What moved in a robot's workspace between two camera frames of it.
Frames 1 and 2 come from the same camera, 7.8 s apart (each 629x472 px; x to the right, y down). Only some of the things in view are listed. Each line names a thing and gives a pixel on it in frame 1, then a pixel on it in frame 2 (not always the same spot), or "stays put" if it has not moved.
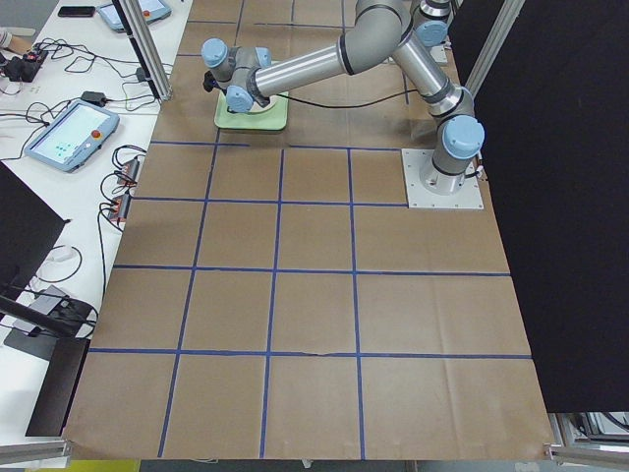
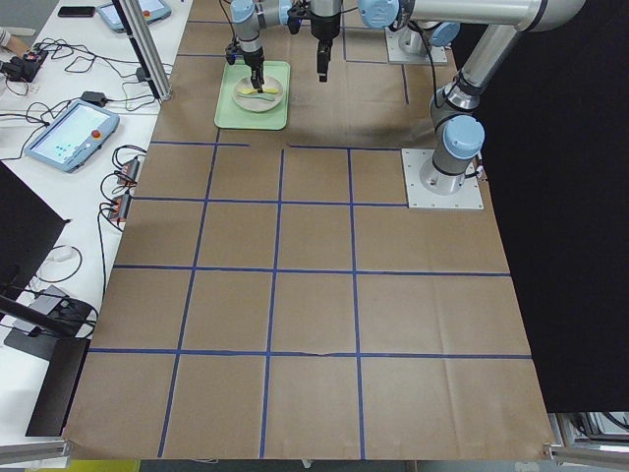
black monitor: x=28 y=227 stays put
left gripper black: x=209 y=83 to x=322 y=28
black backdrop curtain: x=553 y=115 stays put
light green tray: x=274 y=117 stays put
